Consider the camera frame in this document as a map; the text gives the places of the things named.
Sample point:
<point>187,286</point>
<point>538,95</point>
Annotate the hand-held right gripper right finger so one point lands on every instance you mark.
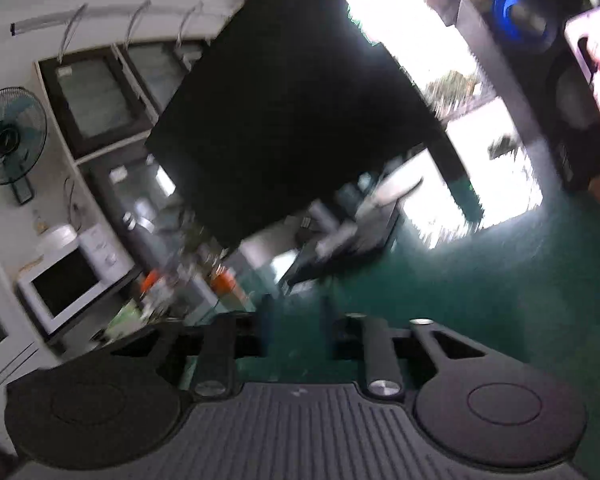
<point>327,325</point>

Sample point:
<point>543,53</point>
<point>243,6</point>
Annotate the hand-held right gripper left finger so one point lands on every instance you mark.
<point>267,325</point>

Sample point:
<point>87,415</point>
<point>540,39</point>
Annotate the orange plant pot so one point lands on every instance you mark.
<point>225,282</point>

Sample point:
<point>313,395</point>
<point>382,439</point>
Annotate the green tissue box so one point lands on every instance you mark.
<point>125,320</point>

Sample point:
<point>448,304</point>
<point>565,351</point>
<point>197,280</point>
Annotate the white microwave oven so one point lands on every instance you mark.
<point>65,285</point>

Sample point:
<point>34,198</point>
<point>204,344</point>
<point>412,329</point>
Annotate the black computer monitor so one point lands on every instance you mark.
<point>290,110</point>

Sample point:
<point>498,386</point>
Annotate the black fan control box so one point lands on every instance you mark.
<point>22,191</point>

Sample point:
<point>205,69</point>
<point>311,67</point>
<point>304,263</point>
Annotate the black speaker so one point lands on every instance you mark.
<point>535,75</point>

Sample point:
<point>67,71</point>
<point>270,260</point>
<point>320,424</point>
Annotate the smartphone with lit screen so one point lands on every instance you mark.
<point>597,70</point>

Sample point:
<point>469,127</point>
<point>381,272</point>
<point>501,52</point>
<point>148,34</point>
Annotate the wall fan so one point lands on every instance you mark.
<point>10,135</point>

